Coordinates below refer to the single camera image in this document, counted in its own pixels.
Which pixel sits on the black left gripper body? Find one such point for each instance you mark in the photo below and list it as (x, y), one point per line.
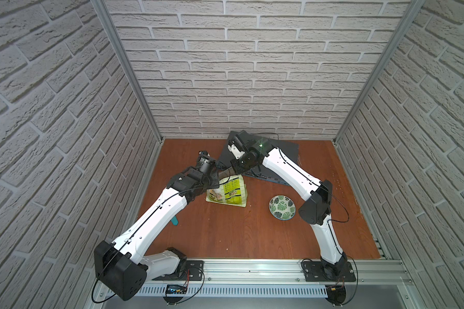
(215, 179)

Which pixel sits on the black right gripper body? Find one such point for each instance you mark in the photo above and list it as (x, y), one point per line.
(236, 167)

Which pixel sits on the green oats bag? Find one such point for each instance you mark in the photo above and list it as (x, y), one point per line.
(232, 192)

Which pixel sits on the green leaf pattern bowl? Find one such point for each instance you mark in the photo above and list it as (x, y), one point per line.
(282, 207)

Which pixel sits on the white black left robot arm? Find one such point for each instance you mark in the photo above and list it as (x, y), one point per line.
(119, 264)

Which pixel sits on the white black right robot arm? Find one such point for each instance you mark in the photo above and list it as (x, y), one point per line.
(316, 210)

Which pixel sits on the small green circuit board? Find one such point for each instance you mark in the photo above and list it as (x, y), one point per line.
(176, 289)

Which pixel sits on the round black connector box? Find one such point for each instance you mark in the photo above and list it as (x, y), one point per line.
(336, 295)

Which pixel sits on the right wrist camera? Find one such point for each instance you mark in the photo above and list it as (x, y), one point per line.
(237, 143)

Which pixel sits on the grey blue network switch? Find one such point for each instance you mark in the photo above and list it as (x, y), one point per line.
(278, 158)

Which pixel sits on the teal handled tool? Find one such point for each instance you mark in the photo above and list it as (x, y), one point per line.
(174, 221)

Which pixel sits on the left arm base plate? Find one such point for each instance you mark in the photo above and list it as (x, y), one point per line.
(191, 270)

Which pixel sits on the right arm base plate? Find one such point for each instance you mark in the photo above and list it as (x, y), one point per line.
(322, 271)

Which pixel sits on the aluminium front rail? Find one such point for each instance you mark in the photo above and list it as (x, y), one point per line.
(283, 272)

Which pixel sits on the aluminium corner post left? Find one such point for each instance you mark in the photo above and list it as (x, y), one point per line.
(117, 45)

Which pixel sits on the aluminium corner post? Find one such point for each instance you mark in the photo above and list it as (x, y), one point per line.
(117, 45)
(402, 28)

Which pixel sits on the aluminium corner post right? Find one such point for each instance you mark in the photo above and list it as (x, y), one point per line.
(402, 28)

